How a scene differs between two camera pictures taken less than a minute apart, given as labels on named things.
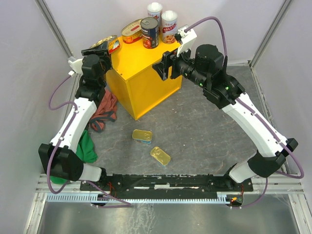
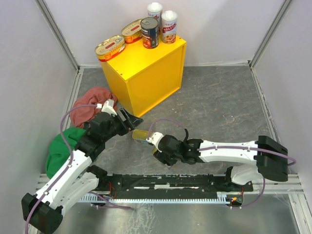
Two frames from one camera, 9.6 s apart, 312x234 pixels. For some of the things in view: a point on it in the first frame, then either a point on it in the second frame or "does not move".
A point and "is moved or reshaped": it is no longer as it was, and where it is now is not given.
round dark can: (149, 30) does not move
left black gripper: (102, 49) to (133, 121)
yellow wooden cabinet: (142, 87) does not move
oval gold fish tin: (132, 31) does not move
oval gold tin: (113, 43) is moved or reshaped
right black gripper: (168, 59) to (161, 157)
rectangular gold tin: (142, 136) does not move
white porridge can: (169, 26) does not move
